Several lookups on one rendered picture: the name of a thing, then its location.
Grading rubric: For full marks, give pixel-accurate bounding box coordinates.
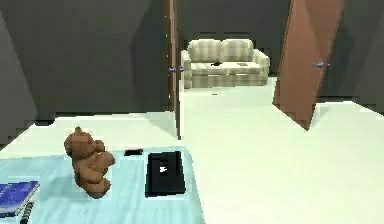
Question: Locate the small black phone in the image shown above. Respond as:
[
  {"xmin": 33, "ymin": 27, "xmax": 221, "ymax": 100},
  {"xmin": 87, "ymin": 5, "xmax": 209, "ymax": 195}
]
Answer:
[{"xmin": 124, "ymin": 148, "xmax": 144, "ymax": 157}]

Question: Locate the blue book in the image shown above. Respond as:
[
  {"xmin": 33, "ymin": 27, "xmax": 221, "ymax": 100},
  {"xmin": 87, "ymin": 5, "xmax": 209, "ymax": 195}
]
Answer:
[{"xmin": 0, "ymin": 180, "xmax": 41, "ymax": 219}]

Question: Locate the pale blue bed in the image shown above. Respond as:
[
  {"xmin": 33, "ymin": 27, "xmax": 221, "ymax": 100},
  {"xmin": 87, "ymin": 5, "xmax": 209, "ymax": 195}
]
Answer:
[{"xmin": 0, "ymin": 146, "xmax": 206, "ymax": 224}]

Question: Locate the brown teddy bear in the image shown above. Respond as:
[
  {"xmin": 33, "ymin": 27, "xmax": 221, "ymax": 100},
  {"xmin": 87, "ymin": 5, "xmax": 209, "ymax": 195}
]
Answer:
[{"xmin": 63, "ymin": 126, "xmax": 116, "ymax": 199}]

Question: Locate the black laptop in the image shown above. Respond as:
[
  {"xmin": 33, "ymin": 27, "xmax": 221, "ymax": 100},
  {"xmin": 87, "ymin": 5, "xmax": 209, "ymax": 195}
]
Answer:
[{"xmin": 144, "ymin": 150, "xmax": 187, "ymax": 198}]

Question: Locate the brown room door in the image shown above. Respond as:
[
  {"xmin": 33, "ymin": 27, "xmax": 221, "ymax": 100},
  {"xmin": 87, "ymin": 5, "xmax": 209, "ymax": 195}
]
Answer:
[
  {"xmin": 163, "ymin": 0, "xmax": 182, "ymax": 140},
  {"xmin": 272, "ymin": 0, "xmax": 345, "ymax": 131}
]

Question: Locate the beige striped sofa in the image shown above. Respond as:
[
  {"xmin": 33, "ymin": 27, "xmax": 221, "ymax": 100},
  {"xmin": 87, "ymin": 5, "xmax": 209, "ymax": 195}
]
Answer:
[{"xmin": 180, "ymin": 38, "xmax": 271, "ymax": 90}]

